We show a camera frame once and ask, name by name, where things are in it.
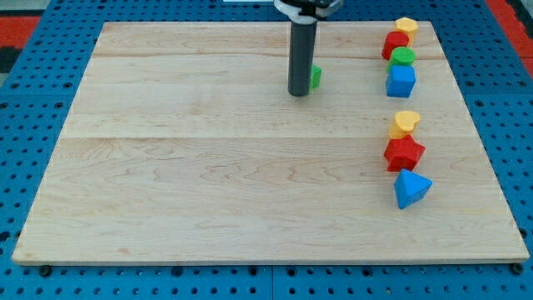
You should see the white and black rod mount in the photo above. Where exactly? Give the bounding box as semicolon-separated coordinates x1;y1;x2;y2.
273;0;344;23

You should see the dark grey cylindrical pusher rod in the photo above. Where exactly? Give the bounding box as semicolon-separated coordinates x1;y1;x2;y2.
287;22;316;97

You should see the green star block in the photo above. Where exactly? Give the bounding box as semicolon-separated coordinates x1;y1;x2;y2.
310;64;321;90

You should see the red star block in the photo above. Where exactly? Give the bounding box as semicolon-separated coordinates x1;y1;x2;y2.
384;135;426;172

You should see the light wooden board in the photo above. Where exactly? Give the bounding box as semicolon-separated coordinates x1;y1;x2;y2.
12;21;529;266

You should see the red cylinder block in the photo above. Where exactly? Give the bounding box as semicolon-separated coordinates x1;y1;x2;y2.
381;31;410;60

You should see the green cylinder block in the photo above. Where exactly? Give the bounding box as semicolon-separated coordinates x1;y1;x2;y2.
386;47;416;73

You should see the yellow hexagon block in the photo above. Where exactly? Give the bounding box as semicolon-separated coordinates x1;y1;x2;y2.
394;17;419;46

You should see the blue cube block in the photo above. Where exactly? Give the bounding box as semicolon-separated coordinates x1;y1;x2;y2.
386;65;416;98

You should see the yellow heart block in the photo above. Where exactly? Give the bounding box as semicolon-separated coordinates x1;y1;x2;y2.
388;111;421;139

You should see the blue triangle block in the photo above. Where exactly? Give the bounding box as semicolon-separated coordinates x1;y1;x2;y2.
394;169;433;209

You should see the blue perforated base mat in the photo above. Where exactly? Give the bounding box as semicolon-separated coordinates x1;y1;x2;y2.
1;0;532;299

